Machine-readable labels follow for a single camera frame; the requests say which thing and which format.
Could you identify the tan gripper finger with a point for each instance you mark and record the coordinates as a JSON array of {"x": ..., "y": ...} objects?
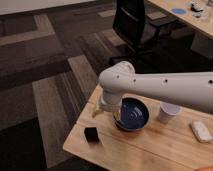
[
  {"x": 117, "y": 115},
  {"x": 97, "y": 110}
]

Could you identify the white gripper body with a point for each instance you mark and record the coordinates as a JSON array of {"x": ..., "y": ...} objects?
[{"x": 110, "y": 102}]

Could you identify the dark blue ceramic bowl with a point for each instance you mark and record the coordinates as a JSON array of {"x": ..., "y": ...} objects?
[{"x": 134, "y": 115}]

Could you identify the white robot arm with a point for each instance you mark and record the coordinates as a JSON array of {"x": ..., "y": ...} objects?
[{"x": 192, "y": 90}]

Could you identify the small black box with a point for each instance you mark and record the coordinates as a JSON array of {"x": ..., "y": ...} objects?
[{"x": 91, "y": 134}]

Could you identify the white paper cup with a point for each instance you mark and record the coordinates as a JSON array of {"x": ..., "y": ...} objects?
[{"x": 167, "y": 112}]

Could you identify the black office chair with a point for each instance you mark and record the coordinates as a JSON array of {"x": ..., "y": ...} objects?
[{"x": 129, "y": 24}]

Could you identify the white rectangular remote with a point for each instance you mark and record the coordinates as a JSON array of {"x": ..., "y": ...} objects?
[{"x": 201, "y": 132}]

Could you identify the blue round coaster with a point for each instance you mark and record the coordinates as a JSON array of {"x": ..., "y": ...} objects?
[{"x": 178, "y": 11}]

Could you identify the wooden desk in background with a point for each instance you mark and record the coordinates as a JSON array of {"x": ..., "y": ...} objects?
[{"x": 203, "y": 24}]

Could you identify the small objects on desk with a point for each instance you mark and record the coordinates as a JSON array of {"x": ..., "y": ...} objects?
[{"x": 196, "y": 9}]

